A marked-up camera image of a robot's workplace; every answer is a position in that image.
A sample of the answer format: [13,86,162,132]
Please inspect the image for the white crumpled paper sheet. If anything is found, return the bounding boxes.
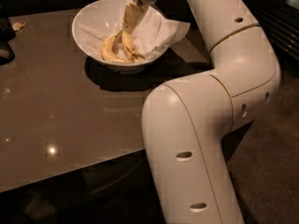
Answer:
[72,0,190,67]

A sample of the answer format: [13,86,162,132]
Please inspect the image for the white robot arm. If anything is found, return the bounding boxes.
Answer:
[142,0,280,224]

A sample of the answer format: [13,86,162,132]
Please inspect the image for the dark object at table edge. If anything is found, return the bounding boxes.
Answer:
[0,5,16,65]

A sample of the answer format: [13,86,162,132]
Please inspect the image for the white ceramic bowl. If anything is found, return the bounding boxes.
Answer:
[72,0,169,74]

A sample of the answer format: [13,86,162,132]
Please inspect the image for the yellow banana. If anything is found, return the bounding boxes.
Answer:
[121,32,145,63]
[101,29,129,63]

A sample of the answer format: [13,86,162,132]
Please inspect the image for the small brown scrap on table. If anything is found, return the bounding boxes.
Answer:
[12,21,25,32]

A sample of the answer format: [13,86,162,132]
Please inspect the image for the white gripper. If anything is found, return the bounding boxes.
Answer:
[122,0,157,35]

